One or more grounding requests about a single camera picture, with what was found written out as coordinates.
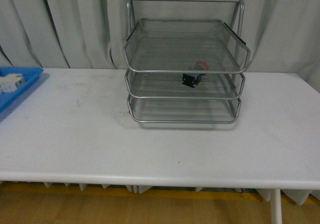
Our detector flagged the red emergency stop button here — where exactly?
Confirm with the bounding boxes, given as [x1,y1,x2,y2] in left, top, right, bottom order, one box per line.
[182,61,209,88]

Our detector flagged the white circuit breaker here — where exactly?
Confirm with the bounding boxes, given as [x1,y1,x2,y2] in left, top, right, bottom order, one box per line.
[0,73,25,93]

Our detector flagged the white table leg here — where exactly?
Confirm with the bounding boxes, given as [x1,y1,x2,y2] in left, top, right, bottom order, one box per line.
[270,189,283,224]

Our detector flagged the mesh tray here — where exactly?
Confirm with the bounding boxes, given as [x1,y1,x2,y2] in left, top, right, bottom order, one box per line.
[127,95,242,124]
[123,18,251,74]
[124,70,246,100]

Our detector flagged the silver rack frame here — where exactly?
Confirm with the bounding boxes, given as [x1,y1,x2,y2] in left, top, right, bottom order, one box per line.
[124,0,246,125]

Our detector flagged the blue plastic tray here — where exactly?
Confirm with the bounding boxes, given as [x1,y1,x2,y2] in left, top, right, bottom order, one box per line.
[0,67,44,121]

